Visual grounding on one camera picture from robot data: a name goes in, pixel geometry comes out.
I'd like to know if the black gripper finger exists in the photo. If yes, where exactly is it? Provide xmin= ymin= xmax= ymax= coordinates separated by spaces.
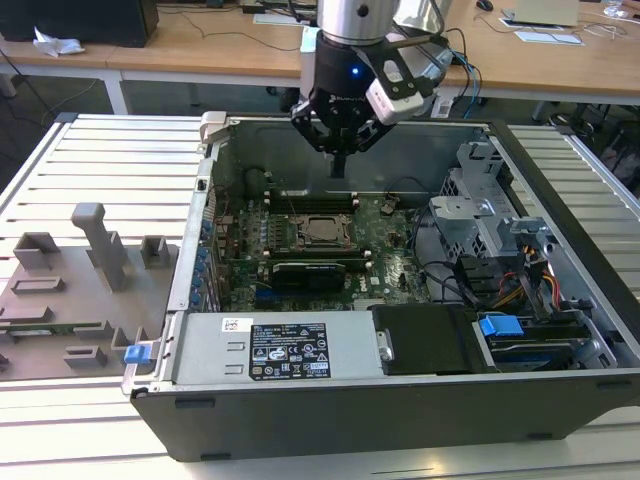
xmin=292 ymin=102 xmax=341 ymax=179
xmin=339 ymin=119 xmax=396 ymax=179

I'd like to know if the silver CPU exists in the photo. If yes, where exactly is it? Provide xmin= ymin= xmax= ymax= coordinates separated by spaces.
xmin=305 ymin=218 xmax=342 ymax=240

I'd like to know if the metal CPU socket cover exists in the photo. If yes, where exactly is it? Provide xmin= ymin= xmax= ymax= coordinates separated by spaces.
xmin=298 ymin=214 xmax=355 ymax=249

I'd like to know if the black RAM slot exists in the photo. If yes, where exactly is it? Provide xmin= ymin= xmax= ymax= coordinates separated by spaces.
xmin=267 ymin=195 xmax=359 ymax=205
xmin=267 ymin=248 xmax=371 ymax=259
xmin=267 ymin=255 xmax=374 ymax=268
xmin=267 ymin=202 xmax=360 ymax=212

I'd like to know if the CPU socket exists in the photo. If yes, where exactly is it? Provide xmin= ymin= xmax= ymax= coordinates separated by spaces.
xmin=294 ymin=213 xmax=359 ymax=251

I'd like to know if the white power adapter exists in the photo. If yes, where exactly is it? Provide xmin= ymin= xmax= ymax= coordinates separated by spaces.
xmin=430 ymin=94 xmax=455 ymax=119

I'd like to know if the grey metal drive cage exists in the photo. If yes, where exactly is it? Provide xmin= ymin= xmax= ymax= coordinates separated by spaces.
xmin=442 ymin=140 xmax=507 ymax=261

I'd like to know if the wooden desk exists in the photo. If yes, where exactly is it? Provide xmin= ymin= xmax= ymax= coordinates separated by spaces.
xmin=0 ymin=29 xmax=161 ymax=80
xmin=107 ymin=0 xmax=640 ymax=107

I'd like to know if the green motherboard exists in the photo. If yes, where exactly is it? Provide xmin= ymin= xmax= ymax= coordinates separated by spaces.
xmin=214 ymin=192 xmax=451 ymax=314

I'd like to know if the silver laptop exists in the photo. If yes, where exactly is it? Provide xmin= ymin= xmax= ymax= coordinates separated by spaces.
xmin=501 ymin=0 xmax=582 ymax=27

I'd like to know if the black plastic shroud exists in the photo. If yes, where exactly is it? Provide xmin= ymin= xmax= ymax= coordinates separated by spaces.
xmin=370 ymin=303 xmax=484 ymax=377

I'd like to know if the hard disk in blue carrier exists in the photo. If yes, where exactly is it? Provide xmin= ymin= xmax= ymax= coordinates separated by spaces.
xmin=472 ymin=312 xmax=591 ymax=374

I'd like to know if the grey power supply with label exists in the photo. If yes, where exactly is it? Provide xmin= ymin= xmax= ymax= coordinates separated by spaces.
xmin=172 ymin=310 xmax=376 ymax=387

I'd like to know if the black computer tower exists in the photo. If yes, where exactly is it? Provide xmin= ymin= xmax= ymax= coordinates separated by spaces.
xmin=0 ymin=0 xmax=160 ymax=49

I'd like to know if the crumpled white paper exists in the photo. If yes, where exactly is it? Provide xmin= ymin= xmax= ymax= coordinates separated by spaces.
xmin=32 ymin=25 xmax=85 ymax=57

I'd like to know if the grey parts rack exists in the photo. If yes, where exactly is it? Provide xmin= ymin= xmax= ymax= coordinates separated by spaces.
xmin=0 ymin=202 xmax=180 ymax=384

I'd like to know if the blue case latch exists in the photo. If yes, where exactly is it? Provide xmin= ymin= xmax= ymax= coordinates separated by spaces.
xmin=123 ymin=343 xmax=152 ymax=365

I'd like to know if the black open PC case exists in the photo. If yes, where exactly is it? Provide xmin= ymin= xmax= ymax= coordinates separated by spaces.
xmin=122 ymin=112 xmax=640 ymax=464

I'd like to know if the thin black wire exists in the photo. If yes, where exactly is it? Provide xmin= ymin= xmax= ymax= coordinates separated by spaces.
xmin=384 ymin=176 xmax=434 ymax=201

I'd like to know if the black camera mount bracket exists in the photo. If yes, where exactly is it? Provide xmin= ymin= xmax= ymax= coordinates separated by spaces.
xmin=349 ymin=34 xmax=437 ymax=101

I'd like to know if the grey case latch handle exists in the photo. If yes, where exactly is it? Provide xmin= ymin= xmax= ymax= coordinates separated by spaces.
xmin=198 ymin=110 xmax=230 ymax=147

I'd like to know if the blue cable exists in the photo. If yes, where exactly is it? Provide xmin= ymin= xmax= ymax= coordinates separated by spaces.
xmin=449 ymin=49 xmax=484 ymax=119

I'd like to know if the coloured power wire bundle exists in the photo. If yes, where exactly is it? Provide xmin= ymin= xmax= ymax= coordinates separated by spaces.
xmin=499 ymin=269 xmax=557 ymax=307

